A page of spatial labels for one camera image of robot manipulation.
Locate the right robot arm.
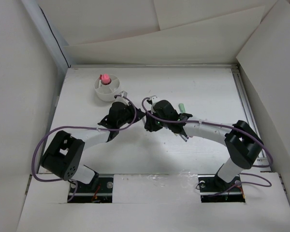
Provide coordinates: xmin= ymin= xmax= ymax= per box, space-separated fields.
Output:
xmin=142 ymin=96 xmax=264 ymax=192

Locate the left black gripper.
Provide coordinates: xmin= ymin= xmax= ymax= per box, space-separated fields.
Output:
xmin=117 ymin=101 xmax=145 ymax=128

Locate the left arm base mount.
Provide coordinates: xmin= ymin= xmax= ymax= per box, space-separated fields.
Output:
xmin=67 ymin=175 xmax=114 ymax=203

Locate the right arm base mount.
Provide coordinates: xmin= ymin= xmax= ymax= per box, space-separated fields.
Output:
xmin=196 ymin=174 xmax=246 ymax=203

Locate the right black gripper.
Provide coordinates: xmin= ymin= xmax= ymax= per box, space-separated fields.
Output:
xmin=145 ymin=109 xmax=170 ymax=132

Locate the dark purple pen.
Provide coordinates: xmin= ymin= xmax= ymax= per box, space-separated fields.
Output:
xmin=180 ymin=134 xmax=189 ymax=142

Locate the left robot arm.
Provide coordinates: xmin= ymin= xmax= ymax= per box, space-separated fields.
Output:
xmin=40 ymin=102 xmax=145 ymax=192

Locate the green highlighter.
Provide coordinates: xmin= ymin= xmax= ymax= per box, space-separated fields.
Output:
xmin=178 ymin=103 xmax=186 ymax=113

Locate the white round divided organizer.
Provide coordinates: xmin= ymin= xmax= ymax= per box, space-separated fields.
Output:
xmin=94 ymin=74 xmax=122 ymax=102

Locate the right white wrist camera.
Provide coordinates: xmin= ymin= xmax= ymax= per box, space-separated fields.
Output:
xmin=146 ymin=95 xmax=160 ymax=108

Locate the right aluminium rail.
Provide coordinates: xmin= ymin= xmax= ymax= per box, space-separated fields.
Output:
xmin=231 ymin=68 xmax=269 ymax=162

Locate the pink capped clear bottle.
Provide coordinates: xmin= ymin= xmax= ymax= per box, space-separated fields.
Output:
xmin=100 ymin=74 xmax=112 ymax=85

